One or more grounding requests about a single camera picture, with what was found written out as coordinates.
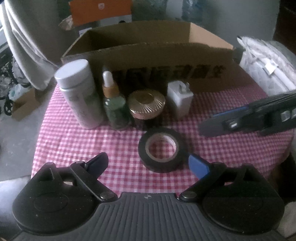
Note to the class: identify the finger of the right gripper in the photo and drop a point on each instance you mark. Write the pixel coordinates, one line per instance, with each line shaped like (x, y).
(214, 127)
(234, 112)

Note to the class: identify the folded wheelchair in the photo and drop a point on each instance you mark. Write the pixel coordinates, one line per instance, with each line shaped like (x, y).
(11, 76)

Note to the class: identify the green dropper bottle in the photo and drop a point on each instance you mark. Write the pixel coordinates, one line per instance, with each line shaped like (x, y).
(114, 103)

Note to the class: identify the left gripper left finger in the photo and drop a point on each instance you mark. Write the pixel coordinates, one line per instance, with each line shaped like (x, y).
(87, 174)

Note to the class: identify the grey curtain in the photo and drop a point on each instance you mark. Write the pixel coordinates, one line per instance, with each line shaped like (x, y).
(33, 34)

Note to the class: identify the large brown cardboard box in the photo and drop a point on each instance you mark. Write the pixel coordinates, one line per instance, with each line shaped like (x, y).
(150, 54)

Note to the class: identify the gold lid cosmetic jar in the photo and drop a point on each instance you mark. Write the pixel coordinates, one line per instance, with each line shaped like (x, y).
(146, 104)

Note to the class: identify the pink checkered tablecloth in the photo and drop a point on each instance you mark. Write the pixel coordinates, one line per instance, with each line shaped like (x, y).
(62, 141)

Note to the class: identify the orange product box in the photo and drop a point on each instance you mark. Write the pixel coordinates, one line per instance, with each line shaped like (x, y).
(87, 11)

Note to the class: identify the white cap supplement bottle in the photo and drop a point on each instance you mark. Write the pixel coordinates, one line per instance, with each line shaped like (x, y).
(76, 82)

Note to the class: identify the black electrical tape roll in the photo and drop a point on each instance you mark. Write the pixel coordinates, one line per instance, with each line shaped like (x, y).
(162, 150)

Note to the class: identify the white power adapter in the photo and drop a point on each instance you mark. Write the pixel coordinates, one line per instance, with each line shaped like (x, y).
(179, 98)

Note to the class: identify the white quilted mattress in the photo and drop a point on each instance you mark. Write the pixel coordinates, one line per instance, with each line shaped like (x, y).
(269, 63)

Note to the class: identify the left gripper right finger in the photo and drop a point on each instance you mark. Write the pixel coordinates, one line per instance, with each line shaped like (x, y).
(208, 175)

